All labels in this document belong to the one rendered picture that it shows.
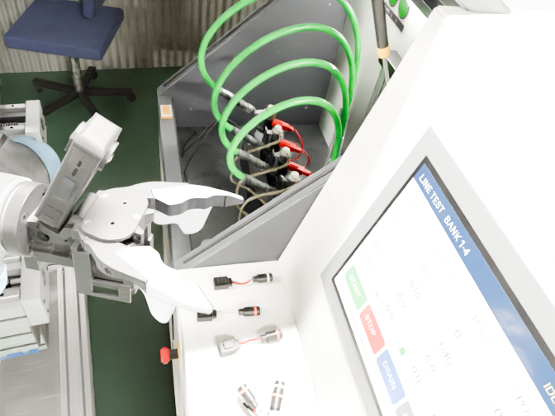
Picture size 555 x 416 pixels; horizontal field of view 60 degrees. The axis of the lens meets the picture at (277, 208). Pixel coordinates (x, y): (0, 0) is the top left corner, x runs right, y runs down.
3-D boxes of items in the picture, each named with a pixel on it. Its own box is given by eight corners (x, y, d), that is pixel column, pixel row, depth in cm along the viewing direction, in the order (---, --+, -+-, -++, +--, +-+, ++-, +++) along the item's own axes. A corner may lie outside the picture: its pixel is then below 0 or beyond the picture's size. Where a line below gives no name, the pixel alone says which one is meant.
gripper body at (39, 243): (160, 252, 52) (50, 230, 52) (161, 190, 46) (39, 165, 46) (136, 307, 46) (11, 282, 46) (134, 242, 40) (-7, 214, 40)
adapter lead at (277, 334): (220, 357, 87) (220, 352, 85) (217, 347, 88) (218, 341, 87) (282, 341, 91) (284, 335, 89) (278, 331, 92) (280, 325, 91)
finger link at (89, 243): (177, 277, 42) (120, 224, 46) (178, 263, 41) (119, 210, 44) (131, 304, 39) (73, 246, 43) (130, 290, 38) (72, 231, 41)
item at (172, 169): (158, 137, 155) (157, 95, 143) (173, 136, 156) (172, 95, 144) (174, 300, 115) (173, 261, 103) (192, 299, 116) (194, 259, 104)
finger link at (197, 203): (226, 216, 55) (148, 234, 51) (231, 175, 52) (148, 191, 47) (238, 234, 54) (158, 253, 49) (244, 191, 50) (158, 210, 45)
